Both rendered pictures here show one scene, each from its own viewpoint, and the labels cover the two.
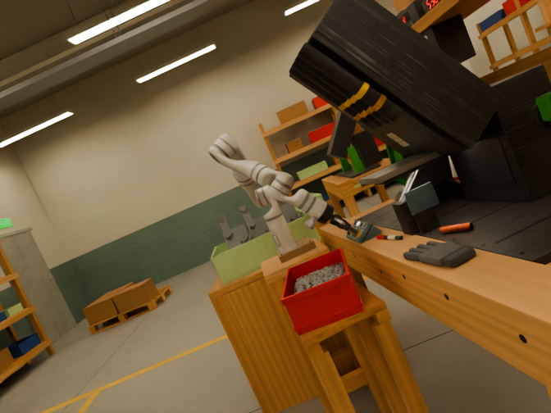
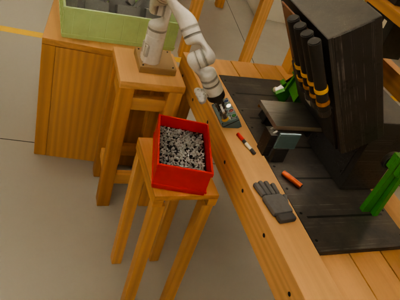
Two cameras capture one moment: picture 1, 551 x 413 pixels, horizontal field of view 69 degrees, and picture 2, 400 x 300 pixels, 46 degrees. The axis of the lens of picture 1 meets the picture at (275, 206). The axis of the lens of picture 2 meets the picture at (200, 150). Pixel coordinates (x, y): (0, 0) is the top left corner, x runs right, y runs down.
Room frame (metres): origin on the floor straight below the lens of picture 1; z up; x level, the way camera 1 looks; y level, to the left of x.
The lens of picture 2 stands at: (-0.10, 0.48, 2.00)
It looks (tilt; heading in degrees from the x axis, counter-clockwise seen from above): 37 degrees down; 337
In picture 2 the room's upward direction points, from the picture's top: 20 degrees clockwise
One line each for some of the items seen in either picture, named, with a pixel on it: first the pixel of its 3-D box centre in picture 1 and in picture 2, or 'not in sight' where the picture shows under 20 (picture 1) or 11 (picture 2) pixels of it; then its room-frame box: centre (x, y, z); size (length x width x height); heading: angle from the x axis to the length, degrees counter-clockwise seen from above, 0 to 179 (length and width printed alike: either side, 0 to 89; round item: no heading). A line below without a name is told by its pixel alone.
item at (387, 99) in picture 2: (499, 140); (357, 133); (1.23, -0.73, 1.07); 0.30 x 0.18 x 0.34; 6
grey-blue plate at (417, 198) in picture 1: (425, 208); (284, 147); (1.22, -0.43, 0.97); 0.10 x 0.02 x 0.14; 96
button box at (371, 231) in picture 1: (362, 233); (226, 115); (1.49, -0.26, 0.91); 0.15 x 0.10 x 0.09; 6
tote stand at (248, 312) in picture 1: (292, 315); (101, 86); (2.40, 0.18, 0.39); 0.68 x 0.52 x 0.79; 86
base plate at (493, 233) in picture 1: (462, 209); (300, 149); (1.33, -0.58, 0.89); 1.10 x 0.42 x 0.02; 6
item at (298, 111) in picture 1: (347, 143); not in sight; (8.08, -1.84, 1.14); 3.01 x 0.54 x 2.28; 87
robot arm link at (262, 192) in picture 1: (268, 203); (161, 13); (1.92, 0.03, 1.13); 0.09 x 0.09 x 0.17; 82
